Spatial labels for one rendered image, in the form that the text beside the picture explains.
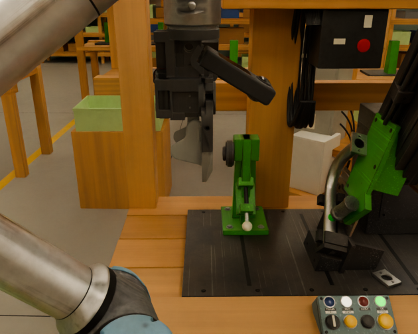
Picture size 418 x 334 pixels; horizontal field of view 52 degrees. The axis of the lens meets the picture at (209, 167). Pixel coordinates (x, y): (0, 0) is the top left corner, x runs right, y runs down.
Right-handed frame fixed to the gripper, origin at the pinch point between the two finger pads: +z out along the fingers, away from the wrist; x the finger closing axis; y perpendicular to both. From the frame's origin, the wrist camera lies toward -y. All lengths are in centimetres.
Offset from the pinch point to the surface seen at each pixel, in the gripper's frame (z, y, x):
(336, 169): 18, -34, -43
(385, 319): 36, -35, -7
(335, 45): -12, -34, -55
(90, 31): 56, 262, -978
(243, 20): 19, -69, -716
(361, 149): 10, -37, -36
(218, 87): 3, -4, -74
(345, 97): 7, -44, -74
